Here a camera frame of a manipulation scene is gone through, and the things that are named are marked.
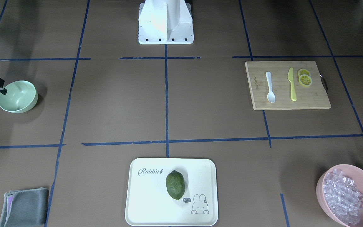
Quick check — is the mint green bowl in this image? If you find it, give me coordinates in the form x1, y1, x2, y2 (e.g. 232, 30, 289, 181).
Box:
0, 80, 38, 114

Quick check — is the white plastic spoon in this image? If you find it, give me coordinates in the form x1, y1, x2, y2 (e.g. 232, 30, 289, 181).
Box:
266, 71, 276, 103

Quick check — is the pink bowl of ice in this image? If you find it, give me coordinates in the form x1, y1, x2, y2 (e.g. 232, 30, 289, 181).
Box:
316, 164, 363, 227

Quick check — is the grey folded cloth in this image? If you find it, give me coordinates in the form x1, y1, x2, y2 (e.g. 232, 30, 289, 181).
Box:
0, 187, 49, 227

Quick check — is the white pillar with base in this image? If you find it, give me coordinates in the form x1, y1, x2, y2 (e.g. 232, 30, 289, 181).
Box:
137, 0, 194, 45

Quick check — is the cream rabbit tray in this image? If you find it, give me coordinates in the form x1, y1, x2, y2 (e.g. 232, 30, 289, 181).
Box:
125, 158, 219, 227

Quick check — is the green lime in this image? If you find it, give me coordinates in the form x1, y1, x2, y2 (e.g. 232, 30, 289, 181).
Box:
166, 170, 186, 200

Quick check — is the yellow plastic knife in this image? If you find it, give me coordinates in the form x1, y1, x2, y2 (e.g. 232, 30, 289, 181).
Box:
287, 67, 297, 102

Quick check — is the yellow lemon slice upper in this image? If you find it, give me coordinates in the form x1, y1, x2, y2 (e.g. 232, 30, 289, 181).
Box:
297, 68, 311, 77

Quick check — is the yellow lemon slice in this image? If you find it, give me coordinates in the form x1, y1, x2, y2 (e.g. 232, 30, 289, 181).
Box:
298, 74, 313, 87
297, 68, 311, 77

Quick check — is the yellow lemon slice lower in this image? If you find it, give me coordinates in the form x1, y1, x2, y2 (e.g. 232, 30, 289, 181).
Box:
298, 74, 313, 87

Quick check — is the bamboo cutting board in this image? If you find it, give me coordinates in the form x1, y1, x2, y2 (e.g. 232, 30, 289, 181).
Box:
245, 61, 331, 110

